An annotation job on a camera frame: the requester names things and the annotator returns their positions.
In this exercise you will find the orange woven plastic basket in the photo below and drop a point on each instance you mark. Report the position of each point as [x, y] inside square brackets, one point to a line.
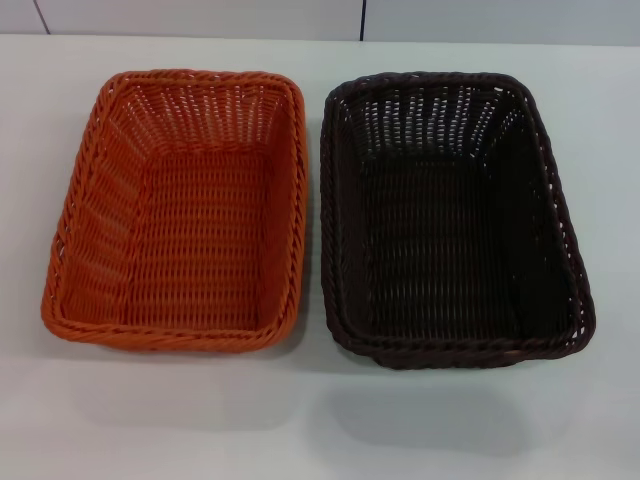
[200, 240]

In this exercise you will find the dark brown woven basket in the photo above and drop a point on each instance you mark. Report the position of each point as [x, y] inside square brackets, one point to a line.
[450, 250]

